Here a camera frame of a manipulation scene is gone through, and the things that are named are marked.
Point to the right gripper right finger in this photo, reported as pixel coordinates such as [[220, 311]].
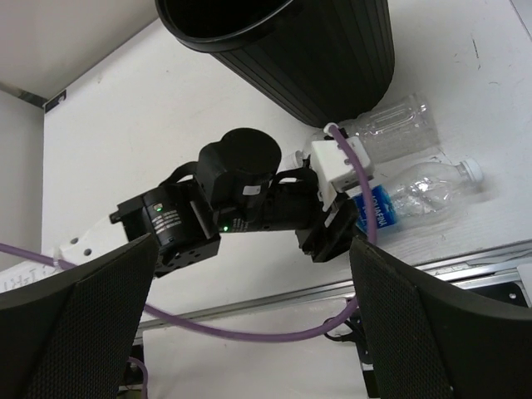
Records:
[[424, 332]]

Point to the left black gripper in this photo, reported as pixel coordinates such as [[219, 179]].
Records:
[[240, 179]]

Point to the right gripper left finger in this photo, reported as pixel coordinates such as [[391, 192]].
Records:
[[70, 335]]

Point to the clear Aquafina bottle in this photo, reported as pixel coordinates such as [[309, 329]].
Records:
[[425, 193]]

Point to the clear unlabelled plastic bottle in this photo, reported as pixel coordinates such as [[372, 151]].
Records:
[[390, 132]]

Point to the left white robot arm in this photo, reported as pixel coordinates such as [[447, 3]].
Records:
[[177, 213]]

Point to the dark green plastic bin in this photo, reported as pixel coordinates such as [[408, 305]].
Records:
[[321, 61]]

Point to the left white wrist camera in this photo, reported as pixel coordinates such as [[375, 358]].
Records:
[[333, 169]]

